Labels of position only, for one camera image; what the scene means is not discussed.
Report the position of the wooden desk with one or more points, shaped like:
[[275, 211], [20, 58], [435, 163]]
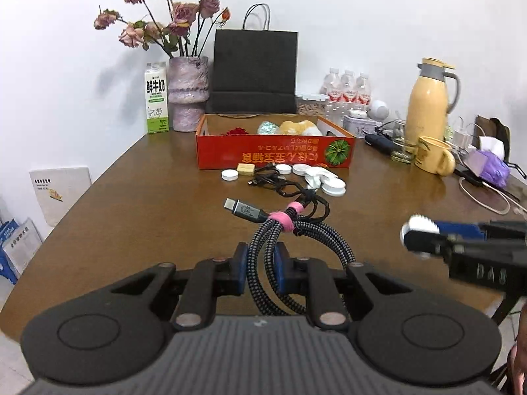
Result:
[[144, 214]]

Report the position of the purple ceramic vase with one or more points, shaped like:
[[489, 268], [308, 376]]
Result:
[[187, 94]]

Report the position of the black phone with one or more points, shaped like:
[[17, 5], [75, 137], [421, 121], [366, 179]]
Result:
[[469, 177]]

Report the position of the yellow mug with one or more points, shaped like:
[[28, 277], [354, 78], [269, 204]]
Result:
[[430, 154]]

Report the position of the white round gadget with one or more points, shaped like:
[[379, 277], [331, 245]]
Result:
[[378, 111]]

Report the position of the black handheld device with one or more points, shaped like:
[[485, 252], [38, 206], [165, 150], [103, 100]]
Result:
[[378, 143]]

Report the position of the red fluffy ornament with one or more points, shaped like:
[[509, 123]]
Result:
[[237, 131]]

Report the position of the yellow and white plush toy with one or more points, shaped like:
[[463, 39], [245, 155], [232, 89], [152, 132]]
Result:
[[294, 127]]

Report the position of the dried flower bouquet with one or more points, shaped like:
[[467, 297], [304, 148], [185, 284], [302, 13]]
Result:
[[183, 12]]

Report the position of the person's right forearm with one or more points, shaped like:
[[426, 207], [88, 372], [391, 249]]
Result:
[[519, 370]]

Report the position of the yellow thermos jug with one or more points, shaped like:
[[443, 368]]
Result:
[[426, 107]]

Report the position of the white and green milk carton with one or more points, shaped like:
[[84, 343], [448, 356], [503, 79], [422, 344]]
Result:
[[156, 103]]

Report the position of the clear water bottle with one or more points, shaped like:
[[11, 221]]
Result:
[[348, 90], [331, 94], [363, 92]]

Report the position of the clear snack container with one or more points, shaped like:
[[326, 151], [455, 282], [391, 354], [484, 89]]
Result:
[[311, 107]]

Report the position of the clear glass cup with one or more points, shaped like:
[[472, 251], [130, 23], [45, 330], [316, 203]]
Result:
[[401, 148]]

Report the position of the grey and white box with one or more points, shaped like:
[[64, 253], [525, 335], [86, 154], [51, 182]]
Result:
[[24, 240]]

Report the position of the white tin box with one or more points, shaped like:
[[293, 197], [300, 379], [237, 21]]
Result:
[[358, 125]]

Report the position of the purple tissue pack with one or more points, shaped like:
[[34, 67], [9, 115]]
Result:
[[490, 168]]

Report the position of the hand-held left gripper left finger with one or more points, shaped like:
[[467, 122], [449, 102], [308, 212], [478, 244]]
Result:
[[241, 267]]

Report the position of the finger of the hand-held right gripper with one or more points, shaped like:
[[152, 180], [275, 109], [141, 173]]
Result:
[[428, 245], [457, 229]]

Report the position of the black paper bag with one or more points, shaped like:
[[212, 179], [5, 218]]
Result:
[[255, 66]]

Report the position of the white flat box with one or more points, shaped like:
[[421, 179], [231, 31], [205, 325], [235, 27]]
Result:
[[57, 193]]

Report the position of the small yellow box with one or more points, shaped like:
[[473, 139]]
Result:
[[245, 168]]

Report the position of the red cardboard box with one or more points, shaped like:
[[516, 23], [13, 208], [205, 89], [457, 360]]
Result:
[[222, 156]]

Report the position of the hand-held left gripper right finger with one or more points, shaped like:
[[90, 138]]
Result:
[[281, 267]]

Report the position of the brown and black bag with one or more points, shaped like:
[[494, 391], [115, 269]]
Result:
[[486, 125]]

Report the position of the shiny plastic bag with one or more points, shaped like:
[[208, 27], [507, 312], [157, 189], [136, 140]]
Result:
[[267, 128]]

